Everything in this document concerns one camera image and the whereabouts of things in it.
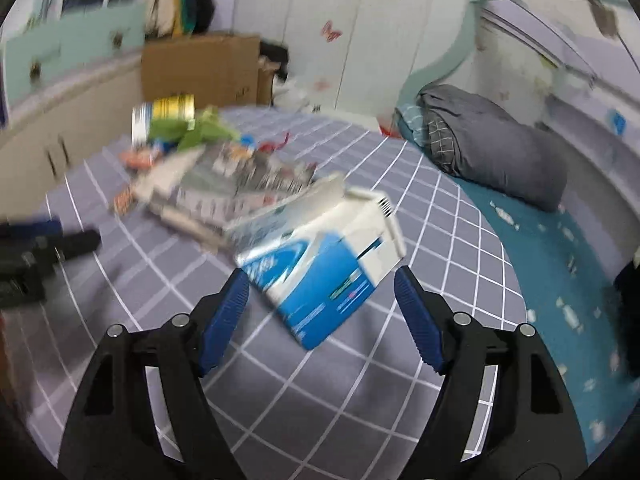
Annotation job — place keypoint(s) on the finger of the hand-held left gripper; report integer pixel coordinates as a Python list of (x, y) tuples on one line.
[(30, 228), (75, 243)]

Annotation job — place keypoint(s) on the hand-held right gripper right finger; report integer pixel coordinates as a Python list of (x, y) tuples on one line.
[(417, 320)]

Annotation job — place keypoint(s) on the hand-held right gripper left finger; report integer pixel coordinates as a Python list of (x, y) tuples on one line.
[(225, 320)]

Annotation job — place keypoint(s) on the blue white carton box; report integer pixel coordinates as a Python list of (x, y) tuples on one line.
[(310, 270)]

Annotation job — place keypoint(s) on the yellow white carton box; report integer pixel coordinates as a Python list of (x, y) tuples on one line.
[(172, 107)]

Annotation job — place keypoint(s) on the beige low cabinet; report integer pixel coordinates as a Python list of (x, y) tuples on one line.
[(30, 145)]

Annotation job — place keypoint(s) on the grey checked tablecloth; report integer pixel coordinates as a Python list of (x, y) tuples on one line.
[(310, 400)]

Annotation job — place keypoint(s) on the teal printed bed sheet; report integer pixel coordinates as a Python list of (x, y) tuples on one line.
[(540, 270)]

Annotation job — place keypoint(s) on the pine cone ornament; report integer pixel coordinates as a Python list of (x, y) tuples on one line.
[(36, 72), (118, 41)]

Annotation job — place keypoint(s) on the wide mint drawer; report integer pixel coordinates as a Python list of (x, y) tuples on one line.
[(30, 50)]

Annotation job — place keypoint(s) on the grey quilt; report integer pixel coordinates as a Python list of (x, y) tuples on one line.
[(500, 150)]

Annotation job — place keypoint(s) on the blue checked pillow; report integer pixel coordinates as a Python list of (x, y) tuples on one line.
[(412, 122)]

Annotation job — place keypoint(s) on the narrow mint drawer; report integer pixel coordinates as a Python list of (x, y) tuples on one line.
[(95, 27)]

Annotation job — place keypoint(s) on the tall printed cardboard box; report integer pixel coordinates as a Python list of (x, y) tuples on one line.
[(200, 70)]

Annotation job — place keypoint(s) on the white plastic bag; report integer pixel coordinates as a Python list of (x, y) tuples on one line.
[(292, 95)]

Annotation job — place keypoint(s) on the plain cardboard box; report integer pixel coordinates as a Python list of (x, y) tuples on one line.
[(267, 85)]

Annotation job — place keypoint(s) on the black garment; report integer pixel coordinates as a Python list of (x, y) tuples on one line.
[(275, 55)]

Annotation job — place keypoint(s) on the small blue packet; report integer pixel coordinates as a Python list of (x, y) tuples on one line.
[(618, 121)]

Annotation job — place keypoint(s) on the pink butterfly sticker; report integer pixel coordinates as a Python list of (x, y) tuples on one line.
[(331, 31)]

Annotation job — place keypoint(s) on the white wardrobe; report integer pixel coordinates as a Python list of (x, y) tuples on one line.
[(300, 20)]

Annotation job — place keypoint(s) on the mint bunk bed frame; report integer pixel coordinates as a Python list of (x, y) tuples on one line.
[(450, 45)]

